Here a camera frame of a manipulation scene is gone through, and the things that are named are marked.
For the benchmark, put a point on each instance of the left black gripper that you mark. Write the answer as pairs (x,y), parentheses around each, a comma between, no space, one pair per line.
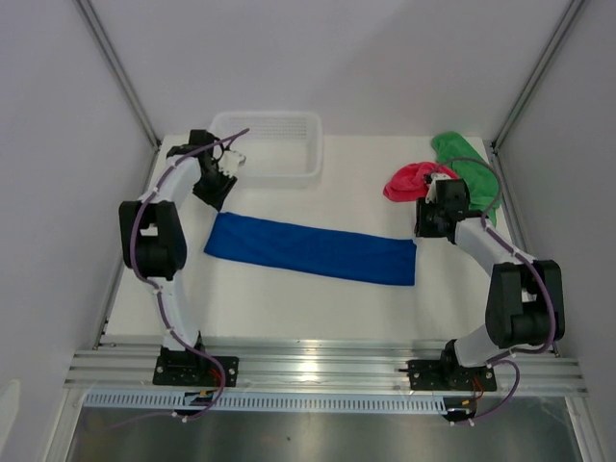
(217,199)

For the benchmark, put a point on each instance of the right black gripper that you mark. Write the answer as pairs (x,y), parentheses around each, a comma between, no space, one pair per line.
(422,231)

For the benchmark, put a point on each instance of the blue towel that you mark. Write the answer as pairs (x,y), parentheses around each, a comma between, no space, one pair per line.
(324,252)

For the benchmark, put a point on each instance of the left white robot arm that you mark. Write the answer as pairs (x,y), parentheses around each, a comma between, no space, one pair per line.
(153,242)

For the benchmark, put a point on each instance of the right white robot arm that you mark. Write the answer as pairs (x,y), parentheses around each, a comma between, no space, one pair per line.
(525,303)

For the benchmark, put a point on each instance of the pink towel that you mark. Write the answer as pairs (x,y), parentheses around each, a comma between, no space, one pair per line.
(410,182)

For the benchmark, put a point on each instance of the green towel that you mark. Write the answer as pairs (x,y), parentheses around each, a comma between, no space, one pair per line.
(453,150)

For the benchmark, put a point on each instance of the white plastic basket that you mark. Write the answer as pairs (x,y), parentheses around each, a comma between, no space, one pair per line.
(283,150)

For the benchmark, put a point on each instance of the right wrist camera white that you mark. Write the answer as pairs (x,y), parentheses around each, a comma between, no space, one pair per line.
(431,181)

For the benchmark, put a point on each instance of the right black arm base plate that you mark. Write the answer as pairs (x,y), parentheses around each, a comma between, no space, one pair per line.
(436,375)

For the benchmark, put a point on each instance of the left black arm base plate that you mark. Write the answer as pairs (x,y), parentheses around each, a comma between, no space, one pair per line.
(184,369)

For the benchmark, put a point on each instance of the aluminium rail frame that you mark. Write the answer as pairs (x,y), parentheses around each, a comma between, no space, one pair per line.
(307,366)

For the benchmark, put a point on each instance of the left aluminium corner post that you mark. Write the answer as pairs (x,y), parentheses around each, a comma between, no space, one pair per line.
(106,48)

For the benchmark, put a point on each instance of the aluminium corner post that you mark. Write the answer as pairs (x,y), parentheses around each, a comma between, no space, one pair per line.
(564,26)
(106,48)

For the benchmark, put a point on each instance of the white slotted cable duct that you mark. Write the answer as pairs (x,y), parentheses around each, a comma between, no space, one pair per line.
(274,402)

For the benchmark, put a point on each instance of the right aluminium corner post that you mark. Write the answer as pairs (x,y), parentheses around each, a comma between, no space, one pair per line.
(564,26)

